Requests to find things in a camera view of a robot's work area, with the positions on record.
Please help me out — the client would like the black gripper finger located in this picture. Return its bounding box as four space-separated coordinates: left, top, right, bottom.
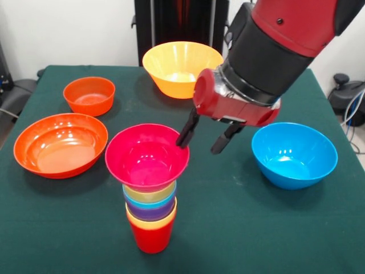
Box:
176 108 201 150
210 122 246 155

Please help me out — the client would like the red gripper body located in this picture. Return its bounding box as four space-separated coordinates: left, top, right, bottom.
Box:
192 68 282 127

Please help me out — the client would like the pink bowl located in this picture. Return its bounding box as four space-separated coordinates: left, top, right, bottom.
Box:
104 123 190 194

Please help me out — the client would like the translucent yellow cup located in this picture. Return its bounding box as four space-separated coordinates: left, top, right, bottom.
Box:
121 180 177 204

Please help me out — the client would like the blue cup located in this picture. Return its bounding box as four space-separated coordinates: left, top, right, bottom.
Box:
122 188 177 209

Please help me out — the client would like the purple cup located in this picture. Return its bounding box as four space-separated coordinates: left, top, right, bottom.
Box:
124 196 177 224

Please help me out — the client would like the orange-yellow cup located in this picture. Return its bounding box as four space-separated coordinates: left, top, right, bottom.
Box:
126 211 177 231

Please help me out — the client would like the red cup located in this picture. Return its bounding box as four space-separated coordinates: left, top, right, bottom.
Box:
130 219 176 255

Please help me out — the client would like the large yellow bowl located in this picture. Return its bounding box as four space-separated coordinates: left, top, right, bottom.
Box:
142 41 224 99

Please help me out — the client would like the large blue bowl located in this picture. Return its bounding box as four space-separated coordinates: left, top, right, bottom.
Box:
251 122 339 190

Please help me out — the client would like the dark green table cloth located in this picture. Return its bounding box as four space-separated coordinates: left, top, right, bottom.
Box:
0 65 365 274

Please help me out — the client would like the small orange bowl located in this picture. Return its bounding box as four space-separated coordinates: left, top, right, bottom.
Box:
63 76 116 117

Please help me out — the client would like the black stand base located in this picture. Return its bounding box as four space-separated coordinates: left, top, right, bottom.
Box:
327 73 365 128

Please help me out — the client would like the large shallow orange bowl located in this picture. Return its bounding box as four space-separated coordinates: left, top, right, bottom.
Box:
13 112 109 180

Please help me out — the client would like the grey stand base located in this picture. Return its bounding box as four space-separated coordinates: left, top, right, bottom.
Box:
0 78 38 118

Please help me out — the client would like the black equipment rack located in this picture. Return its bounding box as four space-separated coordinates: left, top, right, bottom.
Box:
0 39 14 99

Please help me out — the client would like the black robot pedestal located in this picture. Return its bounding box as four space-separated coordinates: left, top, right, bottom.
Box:
131 0 243 67

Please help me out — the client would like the blue cable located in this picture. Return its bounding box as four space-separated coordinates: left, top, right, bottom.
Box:
340 88 365 155

